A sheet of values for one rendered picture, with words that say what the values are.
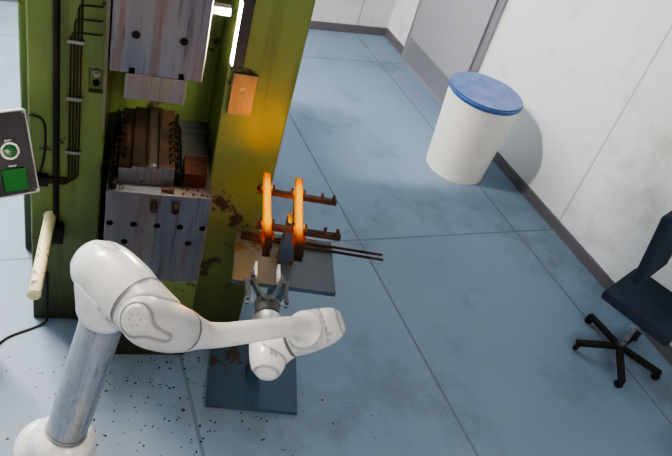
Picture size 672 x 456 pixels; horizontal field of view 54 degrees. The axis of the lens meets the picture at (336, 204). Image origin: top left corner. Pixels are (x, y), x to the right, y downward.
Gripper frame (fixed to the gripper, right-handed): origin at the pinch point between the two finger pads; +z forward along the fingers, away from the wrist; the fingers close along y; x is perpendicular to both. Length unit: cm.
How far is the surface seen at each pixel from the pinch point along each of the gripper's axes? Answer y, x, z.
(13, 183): -84, 2, 25
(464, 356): 123, -98, 60
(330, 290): 29.7, -26.1, 21.9
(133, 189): -48, -7, 42
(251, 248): -1.3, -26.1, 40.1
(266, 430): 18, -98, 7
